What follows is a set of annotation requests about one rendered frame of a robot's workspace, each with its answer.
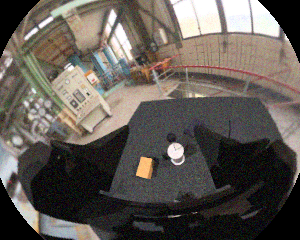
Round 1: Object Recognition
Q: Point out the tan cube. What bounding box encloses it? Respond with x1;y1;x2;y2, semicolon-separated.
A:
135;157;154;179

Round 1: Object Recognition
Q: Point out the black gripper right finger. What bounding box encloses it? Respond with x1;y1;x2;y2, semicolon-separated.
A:
193;125;270;189

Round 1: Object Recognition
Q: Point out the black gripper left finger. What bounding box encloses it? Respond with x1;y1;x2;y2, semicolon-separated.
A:
50;124;130;192

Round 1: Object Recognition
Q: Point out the glass french press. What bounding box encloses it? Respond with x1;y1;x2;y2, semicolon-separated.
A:
161;133;185;165

